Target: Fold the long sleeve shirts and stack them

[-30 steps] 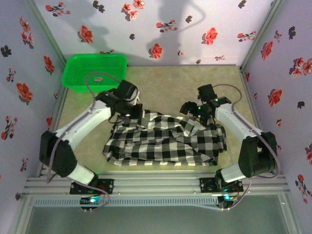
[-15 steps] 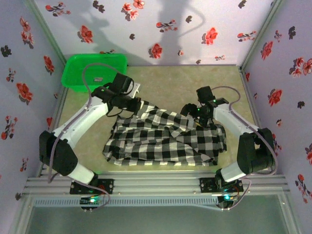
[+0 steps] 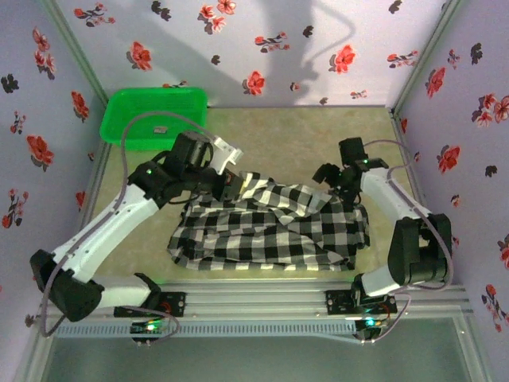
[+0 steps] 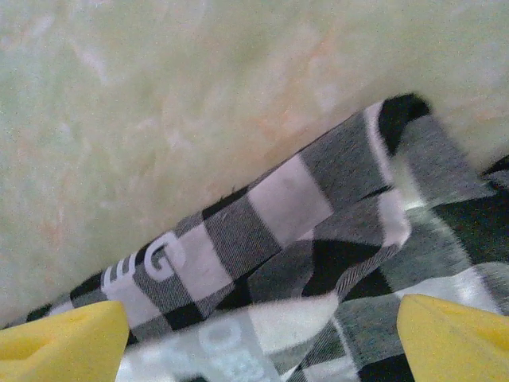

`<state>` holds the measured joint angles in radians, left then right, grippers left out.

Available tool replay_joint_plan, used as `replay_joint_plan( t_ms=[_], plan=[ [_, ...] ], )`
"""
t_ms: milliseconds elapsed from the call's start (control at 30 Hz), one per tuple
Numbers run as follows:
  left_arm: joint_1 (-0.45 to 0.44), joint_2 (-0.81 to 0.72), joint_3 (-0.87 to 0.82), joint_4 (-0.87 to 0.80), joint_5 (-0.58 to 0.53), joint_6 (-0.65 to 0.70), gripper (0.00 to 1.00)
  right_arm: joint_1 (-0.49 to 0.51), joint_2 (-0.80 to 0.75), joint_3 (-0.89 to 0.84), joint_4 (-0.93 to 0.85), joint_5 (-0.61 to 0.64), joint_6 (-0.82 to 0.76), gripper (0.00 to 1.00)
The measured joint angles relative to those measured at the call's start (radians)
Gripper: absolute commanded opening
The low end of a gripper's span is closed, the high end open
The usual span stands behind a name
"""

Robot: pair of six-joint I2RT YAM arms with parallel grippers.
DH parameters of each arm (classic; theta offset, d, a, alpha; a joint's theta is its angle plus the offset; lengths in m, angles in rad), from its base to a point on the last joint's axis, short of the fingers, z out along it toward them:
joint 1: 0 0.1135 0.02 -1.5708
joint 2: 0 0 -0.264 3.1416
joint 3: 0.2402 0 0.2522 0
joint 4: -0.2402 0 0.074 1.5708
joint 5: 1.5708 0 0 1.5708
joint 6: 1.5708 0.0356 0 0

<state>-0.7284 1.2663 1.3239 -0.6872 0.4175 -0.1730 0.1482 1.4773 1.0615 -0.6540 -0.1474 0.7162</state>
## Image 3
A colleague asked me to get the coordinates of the black white checkered shirt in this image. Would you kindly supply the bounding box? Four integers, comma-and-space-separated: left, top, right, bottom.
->
165, 170, 371, 274

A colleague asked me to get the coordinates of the green plastic basket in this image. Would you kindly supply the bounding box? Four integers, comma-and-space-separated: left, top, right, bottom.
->
99, 87, 210, 153

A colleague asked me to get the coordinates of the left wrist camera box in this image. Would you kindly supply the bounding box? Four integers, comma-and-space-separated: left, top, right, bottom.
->
209, 135, 244, 176

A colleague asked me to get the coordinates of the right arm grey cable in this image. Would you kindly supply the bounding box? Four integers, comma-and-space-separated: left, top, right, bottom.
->
362, 138, 455, 291

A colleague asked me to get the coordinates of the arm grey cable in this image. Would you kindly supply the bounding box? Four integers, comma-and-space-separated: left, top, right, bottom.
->
362, 138, 455, 291
38, 111, 218, 338

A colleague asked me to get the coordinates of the left arm grey cable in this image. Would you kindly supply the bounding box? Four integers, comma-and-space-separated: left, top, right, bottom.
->
38, 111, 218, 338

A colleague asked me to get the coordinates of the aluminium side rail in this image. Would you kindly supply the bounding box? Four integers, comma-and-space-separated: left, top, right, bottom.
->
61, 113, 120, 287

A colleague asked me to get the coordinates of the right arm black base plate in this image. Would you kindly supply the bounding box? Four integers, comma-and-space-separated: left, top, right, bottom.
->
324, 289, 398, 315

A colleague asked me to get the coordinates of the aluminium rail beam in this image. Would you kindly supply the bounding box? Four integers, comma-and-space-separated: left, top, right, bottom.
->
37, 278, 472, 319

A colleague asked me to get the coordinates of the right arm thin base wire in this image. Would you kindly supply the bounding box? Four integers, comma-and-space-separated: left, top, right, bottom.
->
359, 294, 414, 345

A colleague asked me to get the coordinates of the arm thin base wire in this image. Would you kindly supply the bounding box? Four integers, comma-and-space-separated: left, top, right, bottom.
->
137, 296, 182, 347
359, 294, 414, 345

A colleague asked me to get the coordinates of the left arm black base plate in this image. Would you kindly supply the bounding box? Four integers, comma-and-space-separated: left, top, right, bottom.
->
114, 291, 187, 318

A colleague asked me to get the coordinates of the grey slotted cable duct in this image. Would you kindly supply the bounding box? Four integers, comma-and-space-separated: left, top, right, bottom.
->
53, 321, 357, 339

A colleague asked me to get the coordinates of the left arm thin base wire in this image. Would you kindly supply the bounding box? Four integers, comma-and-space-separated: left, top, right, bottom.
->
137, 296, 182, 347

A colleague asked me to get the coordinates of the aluminium corner post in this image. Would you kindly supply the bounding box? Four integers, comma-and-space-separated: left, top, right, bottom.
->
41, 0, 119, 119
389, 0, 466, 119

